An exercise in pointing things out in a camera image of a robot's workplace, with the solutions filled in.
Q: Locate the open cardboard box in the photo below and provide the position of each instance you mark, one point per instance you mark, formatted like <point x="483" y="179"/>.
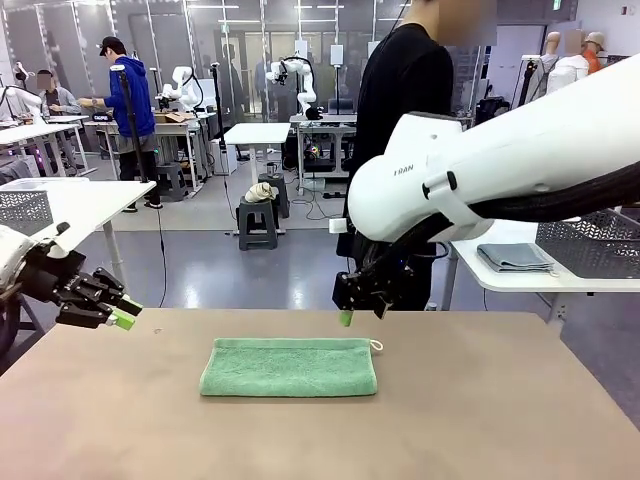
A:
<point x="170" y="118"/>

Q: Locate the small can on floor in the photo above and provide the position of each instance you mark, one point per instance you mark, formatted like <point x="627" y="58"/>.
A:
<point x="432" y="306"/>

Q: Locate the person in black clothes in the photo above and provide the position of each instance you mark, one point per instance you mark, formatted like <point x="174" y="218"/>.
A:
<point x="400" y="75"/>

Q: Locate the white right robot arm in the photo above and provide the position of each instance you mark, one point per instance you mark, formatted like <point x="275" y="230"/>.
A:
<point x="500" y="150"/>

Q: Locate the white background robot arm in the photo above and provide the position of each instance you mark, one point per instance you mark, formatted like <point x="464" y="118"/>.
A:
<point x="185" y="90"/>
<point x="305" y="85"/>
<point x="20" y="95"/>

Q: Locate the long white background table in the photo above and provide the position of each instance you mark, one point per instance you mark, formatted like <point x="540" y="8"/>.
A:
<point x="40" y="131"/>

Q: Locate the person in blue hoodie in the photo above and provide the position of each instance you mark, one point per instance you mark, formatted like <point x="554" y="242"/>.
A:
<point x="132" y="95"/>

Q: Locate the black suitcase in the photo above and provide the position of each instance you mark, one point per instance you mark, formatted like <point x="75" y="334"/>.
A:
<point x="492" y="110"/>

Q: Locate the white table with square leg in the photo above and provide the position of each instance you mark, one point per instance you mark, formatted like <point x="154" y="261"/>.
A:
<point x="467" y="262"/>

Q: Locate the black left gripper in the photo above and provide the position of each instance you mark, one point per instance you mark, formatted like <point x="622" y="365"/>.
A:
<point x="52" y="277"/>

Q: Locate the mint green towel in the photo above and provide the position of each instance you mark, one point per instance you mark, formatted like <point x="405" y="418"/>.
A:
<point x="287" y="370"/>

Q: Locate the grey mesh basket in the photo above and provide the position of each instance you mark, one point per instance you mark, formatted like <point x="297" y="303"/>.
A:
<point x="590" y="245"/>
<point x="25" y="210"/>

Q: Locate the black plastic stool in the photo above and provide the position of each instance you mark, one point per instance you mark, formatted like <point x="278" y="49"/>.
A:
<point x="31" y="315"/>

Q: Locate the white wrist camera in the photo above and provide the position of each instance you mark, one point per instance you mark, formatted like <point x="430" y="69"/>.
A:
<point x="337" y="225"/>
<point x="55" y="250"/>

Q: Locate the small white background table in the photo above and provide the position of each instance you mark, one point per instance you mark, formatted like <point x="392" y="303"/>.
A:
<point x="257" y="132"/>

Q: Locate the beige cloth bundle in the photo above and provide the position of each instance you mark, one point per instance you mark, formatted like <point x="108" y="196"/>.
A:
<point x="261" y="192"/>

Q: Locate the mannequin with cap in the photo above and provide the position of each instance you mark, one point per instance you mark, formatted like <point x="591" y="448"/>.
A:
<point x="595" y="50"/>

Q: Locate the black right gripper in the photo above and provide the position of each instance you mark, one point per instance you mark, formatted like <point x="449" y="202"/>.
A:
<point x="382" y="270"/>

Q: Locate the grey plastic stool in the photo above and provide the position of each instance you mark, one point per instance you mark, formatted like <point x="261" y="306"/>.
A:
<point x="257" y="225"/>
<point x="172" y="180"/>
<point x="281" y="190"/>

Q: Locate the white table with round leg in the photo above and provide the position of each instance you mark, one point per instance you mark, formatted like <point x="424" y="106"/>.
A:
<point x="95" y="200"/>

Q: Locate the seated person in grey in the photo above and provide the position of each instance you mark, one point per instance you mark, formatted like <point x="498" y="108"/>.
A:
<point x="60" y="100"/>

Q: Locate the white panel on stand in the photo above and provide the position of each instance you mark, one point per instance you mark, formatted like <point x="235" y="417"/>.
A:
<point x="337" y="54"/>
<point x="300" y="50"/>

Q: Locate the white desk with computer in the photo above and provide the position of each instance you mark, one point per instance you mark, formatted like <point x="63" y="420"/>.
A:
<point x="320" y="145"/>

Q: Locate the light blue towel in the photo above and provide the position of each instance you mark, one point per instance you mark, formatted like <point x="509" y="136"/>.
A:
<point x="515" y="257"/>

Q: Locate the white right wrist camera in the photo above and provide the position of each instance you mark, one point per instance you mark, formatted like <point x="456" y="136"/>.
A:
<point x="337" y="225"/>

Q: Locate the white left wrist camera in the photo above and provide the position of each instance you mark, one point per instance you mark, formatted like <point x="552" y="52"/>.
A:
<point x="55" y="250"/>

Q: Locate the mannequin with orange trousers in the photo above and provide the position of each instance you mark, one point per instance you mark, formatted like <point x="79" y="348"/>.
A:
<point x="565" y="70"/>

